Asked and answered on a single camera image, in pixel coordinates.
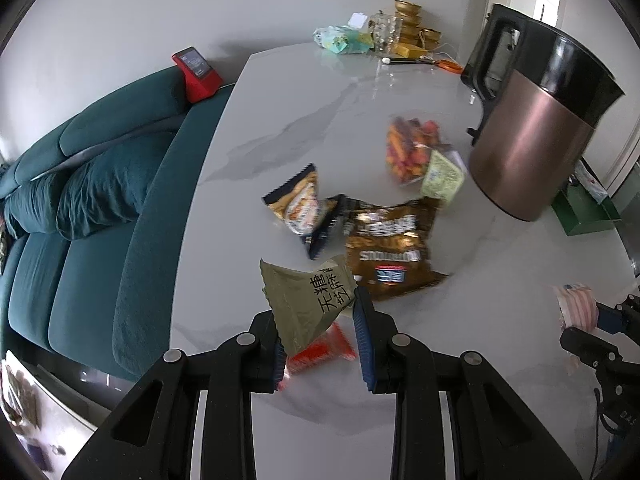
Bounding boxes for orange scissors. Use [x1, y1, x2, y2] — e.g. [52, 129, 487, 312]
[420, 57, 463, 73]

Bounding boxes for red snack packet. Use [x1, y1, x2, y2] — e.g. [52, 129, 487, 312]
[285, 322, 357, 375]

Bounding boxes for black orange snack packet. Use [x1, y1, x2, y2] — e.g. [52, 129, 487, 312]
[262, 163, 341, 237]

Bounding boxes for teal tissue packet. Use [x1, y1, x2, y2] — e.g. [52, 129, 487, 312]
[313, 25, 373, 55]

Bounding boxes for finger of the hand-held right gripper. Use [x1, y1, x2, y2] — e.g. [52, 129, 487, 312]
[559, 327, 640, 386]
[592, 294, 640, 335]

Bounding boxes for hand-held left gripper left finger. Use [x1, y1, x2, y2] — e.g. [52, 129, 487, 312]
[62, 310, 290, 480]

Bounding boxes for red desk clock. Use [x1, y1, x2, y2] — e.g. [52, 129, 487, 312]
[171, 46, 224, 106]

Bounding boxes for olive green snack packet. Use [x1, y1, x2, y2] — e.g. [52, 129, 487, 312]
[259, 255, 360, 357]

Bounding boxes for copper and black kettle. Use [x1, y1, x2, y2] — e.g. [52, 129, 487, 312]
[460, 3, 626, 222]

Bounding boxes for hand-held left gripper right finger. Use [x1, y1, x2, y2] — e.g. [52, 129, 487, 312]
[351, 285, 583, 480]

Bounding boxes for clear glass jar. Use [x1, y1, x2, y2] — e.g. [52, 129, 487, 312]
[372, 12, 403, 56]

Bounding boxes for green tray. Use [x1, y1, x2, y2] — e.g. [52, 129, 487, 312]
[550, 157, 623, 237]

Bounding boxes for dark blue snack packet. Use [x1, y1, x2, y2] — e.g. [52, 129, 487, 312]
[301, 194, 361, 261]

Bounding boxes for pink striped snack packet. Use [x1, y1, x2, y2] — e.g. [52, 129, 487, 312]
[552, 284, 600, 333]

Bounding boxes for teal sofa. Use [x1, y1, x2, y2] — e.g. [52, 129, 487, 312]
[0, 69, 236, 383]

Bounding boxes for clear bag of orange snacks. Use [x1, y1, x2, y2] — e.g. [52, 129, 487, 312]
[385, 116, 468, 207]

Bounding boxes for stack of gold bowls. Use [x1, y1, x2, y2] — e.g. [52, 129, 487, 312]
[393, 0, 423, 46]

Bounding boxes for brown gold snack bag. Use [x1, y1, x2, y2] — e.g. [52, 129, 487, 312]
[345, 199, 448, 302]

